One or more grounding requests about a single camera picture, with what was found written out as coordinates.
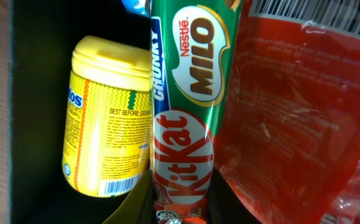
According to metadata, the red KitKat bar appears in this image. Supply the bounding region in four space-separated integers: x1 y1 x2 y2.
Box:
152 110 215 223

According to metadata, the yellow round candy pack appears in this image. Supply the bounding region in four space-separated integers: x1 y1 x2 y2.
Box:
62 35 152 197

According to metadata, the blue Oreo cookie pack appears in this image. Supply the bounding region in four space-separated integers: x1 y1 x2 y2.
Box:
121 0 152 17

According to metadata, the red snack bag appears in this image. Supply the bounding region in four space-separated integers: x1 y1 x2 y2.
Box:
217 0 360 223

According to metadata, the dark green box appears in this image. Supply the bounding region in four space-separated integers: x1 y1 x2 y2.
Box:
9 0 257 223

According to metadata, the yellow snack bag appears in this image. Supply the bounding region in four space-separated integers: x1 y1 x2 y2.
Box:
103 170 153 224

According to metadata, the green candy wrapper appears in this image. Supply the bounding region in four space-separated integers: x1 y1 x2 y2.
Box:
145 0 243 136

